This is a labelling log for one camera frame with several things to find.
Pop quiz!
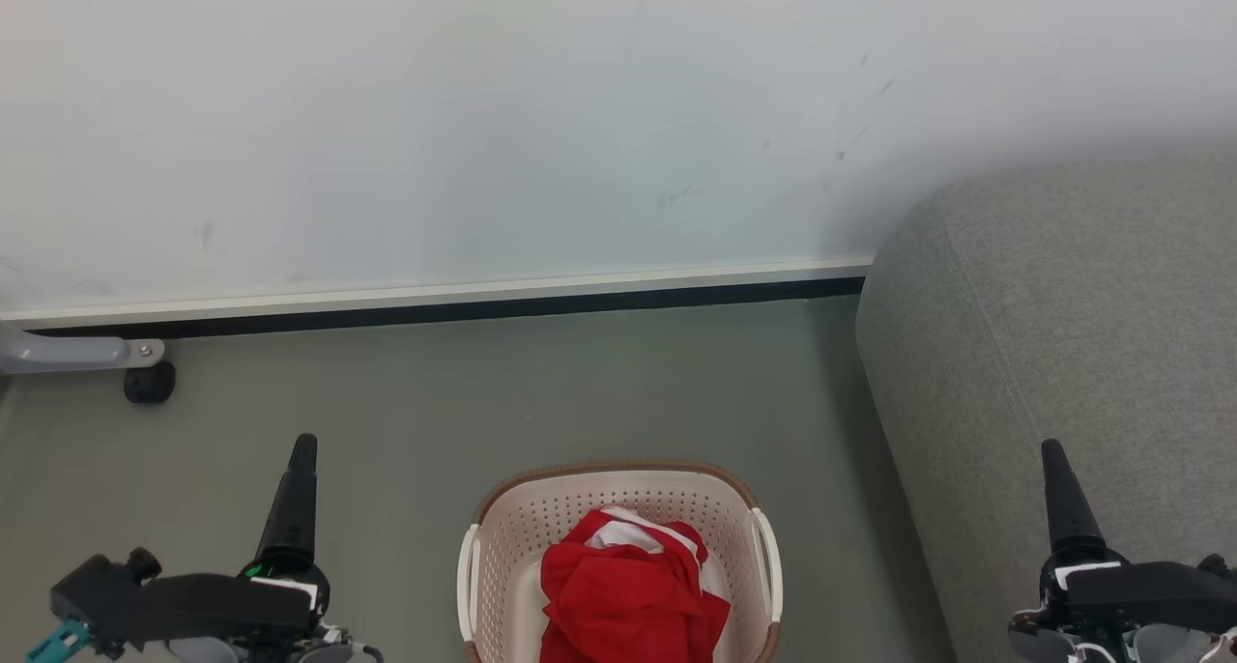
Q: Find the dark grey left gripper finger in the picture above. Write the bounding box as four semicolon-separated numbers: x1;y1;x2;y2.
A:
253;434;320;572

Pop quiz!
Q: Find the red garment with white trim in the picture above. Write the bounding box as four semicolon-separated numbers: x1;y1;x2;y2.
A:
538;506;733;663

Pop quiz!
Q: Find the teal left cable connector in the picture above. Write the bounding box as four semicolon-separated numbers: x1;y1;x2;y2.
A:
26;620;91;663

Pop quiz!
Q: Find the black caster wheel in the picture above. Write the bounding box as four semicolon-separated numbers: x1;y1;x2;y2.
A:
123;360;178;405

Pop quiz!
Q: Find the white and black baseboard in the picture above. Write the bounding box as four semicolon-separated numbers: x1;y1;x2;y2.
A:
0;255;876;340

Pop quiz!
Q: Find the grey metal furniture leg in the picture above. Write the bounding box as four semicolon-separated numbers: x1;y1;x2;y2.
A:
0;320;167;376

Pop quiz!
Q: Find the cream perforated laundry basket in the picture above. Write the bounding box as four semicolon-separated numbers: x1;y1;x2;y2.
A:
456;460;784;663

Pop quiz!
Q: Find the grey fabric sofa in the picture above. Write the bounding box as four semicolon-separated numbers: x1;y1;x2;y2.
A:
855;151;1237;663

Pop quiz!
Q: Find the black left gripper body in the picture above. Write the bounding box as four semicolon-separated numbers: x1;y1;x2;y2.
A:
50;547;331;659

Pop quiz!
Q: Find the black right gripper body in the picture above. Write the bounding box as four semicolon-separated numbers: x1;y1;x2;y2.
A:
1039;537;1237;640

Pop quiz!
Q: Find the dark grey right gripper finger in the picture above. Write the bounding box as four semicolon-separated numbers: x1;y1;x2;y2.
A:
1041;439;1108;554

